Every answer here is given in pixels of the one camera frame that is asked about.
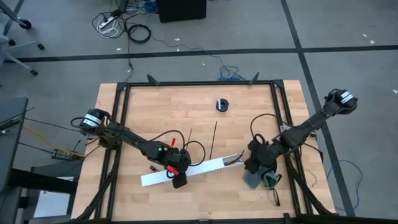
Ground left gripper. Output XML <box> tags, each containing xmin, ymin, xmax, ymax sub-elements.
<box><xmin>164</xmin><ymin>147</ymin><xmax>193</xmax><ymax>190</ymax></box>

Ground black floor cable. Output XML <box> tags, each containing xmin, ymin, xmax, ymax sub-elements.
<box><xmin>124</xmin><ymin>40</ymin><xmax>135</xmax><ymax>75</ymax></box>

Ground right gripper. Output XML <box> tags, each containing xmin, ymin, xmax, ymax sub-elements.
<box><xmin>243</xmin><ymin>138</ymin><xmax>282</xmax><ymax>175</ymax></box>

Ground black coiled cable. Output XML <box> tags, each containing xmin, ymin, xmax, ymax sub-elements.
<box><xmin>127</xmin><ymin>23</ymin><xmax>152</xmax><ymax>44</ymax></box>

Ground dark desk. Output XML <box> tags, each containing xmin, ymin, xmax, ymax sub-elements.
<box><xmin>0</xmin><ymin>96</ymin><xmax>29</xmax><ymax>194</ymax></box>

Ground white duct cover strip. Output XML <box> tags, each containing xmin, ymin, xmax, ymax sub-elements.
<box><xmin>141</xmin><ymin>157</ymin><xmax>225</xmax><ymax>187</ymax></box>

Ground small black round disc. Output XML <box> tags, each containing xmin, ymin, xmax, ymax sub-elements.
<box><xmin>215</xmin><ymin>98</ymin><xmax>230</xmax><ymax>112</ymax></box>

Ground black left camera cable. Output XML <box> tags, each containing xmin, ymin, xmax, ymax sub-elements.
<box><xmin>183</xmin><ymin>140</ymin><xmax>206</xmax><ymax>167</ymax></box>

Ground black camera cable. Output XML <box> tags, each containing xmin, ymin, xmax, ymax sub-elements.
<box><xmin>183</xmin><ymin>140</ymin><xmax>206</xmax><ymax>167</ymax></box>
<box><xmin>249</xmin><ymin>113</ymin><xmax>282</xmax><ymax>144</ymax></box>

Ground white slotted cable duct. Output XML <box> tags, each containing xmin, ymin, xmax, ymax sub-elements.
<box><xmin>186</xmin><ymin>152</ymin><xmax>246</xmax><ymax>180</ymax></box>

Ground white power strip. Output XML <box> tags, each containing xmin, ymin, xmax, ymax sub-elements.
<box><xmin>97</xmin><ymin>14</ymin><xmax>118</xmax><ymax>31</ymax></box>

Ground black computer case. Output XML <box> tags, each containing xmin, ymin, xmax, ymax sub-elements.
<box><xmin>155</xmin><ymin>0</ymin><xmax>207</xmax><ymax>24</ymax></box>

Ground small black device box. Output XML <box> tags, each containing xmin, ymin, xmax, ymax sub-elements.
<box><xmin>50</xmin><ymin>148</ymin><xmax>76</xmax><ymax>161</ymax></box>

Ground printed grey work glove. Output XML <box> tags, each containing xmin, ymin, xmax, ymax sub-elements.
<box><xmin>243</xmin><ymin>167</ymin><xmax>268</xmax><ymax>190</ymax></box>

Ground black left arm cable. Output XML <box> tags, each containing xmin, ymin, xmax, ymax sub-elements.
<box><xmin>148</xmin><ymin>129</ymin><xmax>187</xmax><ymax>147</ymax></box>

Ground blue floor cable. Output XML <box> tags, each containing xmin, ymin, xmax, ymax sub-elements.
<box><xmin>150</xmin><ymin>35</ymin><xmax>247</xmax><ymax>83</ymax></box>
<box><xmin>325</xmin><ymin>159</ymin><xmax>364</xmax><ymax>213</ymax></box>

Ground black right camera cable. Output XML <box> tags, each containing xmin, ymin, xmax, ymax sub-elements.
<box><xmin>249</xmin><ymin>113</ymin><xmax>282</xmax><ymax>144</ymax></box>

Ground yellow floor cable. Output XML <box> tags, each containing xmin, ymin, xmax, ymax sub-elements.
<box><xmin>21</xmin><ymin>125</ymin><xmax>85</xmax><ymax>159</ymax></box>

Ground white panel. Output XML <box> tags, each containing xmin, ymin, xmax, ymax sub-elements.
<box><xmin>32</xmin><ymin>175</ymin><xmax>75</xmax><ymax>219</ymax></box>

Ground thin dark wire scrap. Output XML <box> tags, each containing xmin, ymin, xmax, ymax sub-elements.
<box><xmin>305</xmin><ymin>168</ymin><xmax>318</xmax><ymax>188</ymax></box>

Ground black stand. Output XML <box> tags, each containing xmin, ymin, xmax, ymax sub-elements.
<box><xmin>0</xmin><ymin>167</ymin><xmax>79</xmax><ymax>224</ymax></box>

